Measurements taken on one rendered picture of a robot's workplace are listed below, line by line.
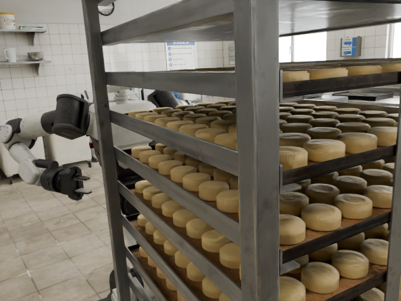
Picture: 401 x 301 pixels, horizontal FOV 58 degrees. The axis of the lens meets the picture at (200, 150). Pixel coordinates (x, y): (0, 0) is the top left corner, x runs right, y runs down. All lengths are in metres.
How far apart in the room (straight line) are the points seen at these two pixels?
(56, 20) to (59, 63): 0.62
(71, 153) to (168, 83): 4.97
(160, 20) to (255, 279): 0.39
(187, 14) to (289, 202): 0.29
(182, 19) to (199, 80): 0.09
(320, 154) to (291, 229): 0.10
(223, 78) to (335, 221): 0.23
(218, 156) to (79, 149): 5.10
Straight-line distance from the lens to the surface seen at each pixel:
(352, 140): 0.51
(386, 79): 0.48
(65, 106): 1.49
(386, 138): 0.55
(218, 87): 0.44
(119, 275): 1.05
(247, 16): 0.34
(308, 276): 0.54
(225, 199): 0.53
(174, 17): 0.53
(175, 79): 0.54
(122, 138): 1.46
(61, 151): 5.46
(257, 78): 0.33
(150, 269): 0.94
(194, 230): 0.66
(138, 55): 6.53
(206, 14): 0.46
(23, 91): 5.93
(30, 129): 1.59
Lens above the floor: 1.44
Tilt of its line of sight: 14 degrees down
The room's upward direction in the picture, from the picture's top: 3 degrees counter-clockwise
